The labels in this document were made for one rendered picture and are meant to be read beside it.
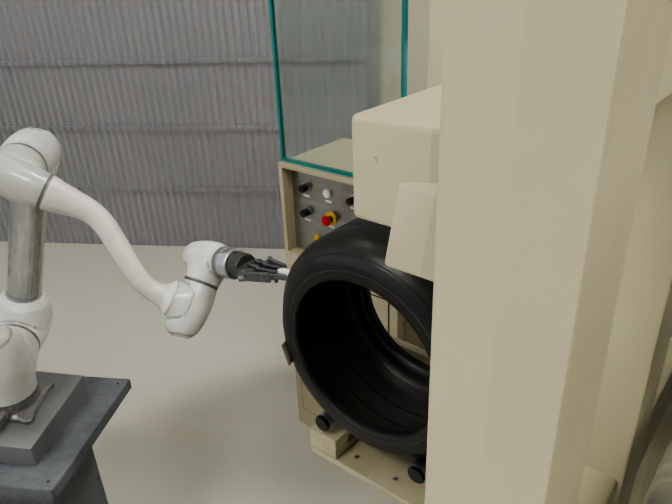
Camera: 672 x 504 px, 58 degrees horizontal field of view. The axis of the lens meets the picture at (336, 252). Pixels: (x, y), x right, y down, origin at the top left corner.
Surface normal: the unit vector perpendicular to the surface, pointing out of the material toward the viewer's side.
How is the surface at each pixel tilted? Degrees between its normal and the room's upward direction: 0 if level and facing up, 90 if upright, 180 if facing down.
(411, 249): 72
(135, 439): 0
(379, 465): 0
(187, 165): 90
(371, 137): 90
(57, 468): 0
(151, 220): 90
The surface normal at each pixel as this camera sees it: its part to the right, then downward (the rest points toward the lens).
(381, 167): -0.63, 0.36
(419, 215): -0.61, 0.07
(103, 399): -0.04, -0.90
